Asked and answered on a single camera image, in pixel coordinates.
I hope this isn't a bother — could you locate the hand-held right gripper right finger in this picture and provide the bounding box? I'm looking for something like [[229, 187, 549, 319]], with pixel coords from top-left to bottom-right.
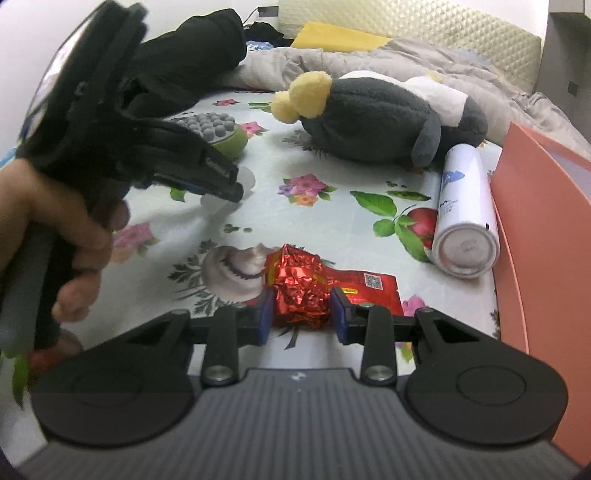
[[329, 287, 469, 386]]

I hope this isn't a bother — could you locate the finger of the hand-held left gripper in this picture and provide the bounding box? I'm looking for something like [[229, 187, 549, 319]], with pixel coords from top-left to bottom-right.
[[150, 119, 241, 185], [154, 173, 244, 204]]

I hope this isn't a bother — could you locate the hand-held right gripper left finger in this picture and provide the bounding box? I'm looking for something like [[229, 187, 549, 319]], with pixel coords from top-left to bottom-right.
[[124, 290, 274, 386]]

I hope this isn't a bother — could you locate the red foil packet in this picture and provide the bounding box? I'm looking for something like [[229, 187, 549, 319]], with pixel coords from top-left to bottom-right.
[[262, 243, 399, 330]]

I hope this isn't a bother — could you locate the orange box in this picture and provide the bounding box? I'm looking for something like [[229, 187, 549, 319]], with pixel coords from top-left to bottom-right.
[[489, 121, 591, 467]]

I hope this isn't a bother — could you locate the person's left hand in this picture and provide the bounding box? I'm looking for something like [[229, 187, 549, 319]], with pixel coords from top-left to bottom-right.
[[0, 158, 131, 324]]

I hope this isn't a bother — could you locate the green massage stick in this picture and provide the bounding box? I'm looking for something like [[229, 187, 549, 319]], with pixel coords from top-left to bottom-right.
[[168, 112, 247, 162]]

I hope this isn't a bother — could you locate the fruit print bed sheet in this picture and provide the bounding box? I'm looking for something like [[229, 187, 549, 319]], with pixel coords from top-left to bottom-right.
[[0, 88, 509, 407]]

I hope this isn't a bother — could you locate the black jacket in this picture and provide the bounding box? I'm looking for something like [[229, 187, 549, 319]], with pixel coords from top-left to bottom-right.
[[117, 8, 247, 125]]

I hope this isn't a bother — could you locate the blue patterned cloth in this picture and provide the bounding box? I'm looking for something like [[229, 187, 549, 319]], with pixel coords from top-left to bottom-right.
[[245, 39, 291, 54]]

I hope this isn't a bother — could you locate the grey duvet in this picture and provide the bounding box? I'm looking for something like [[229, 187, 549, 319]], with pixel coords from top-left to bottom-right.
[[222, 37, 591, 162]]

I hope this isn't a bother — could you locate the black garment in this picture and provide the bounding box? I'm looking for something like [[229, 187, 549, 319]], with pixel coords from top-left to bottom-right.
[[242, 21, 284, 42]]

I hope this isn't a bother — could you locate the white spray can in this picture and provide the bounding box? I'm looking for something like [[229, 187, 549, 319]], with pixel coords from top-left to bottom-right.
[[431, 143, 501, 280]]

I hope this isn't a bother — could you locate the grey penguin plush toy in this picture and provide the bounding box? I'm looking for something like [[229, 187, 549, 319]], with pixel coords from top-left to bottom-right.
[[270, 70, 489, 168]]

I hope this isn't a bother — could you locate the yellow pillow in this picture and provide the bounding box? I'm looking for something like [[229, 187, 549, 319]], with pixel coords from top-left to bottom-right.
[[291, 21, 393, 54]]

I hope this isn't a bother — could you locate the beige quilted headboard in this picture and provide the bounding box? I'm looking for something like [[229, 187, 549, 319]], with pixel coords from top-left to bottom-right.
[[277, 0, 542, 95]]

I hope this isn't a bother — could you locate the grey wardrobe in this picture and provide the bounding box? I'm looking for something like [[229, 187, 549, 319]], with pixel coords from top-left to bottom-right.
[[538, 0, 591, 130]]

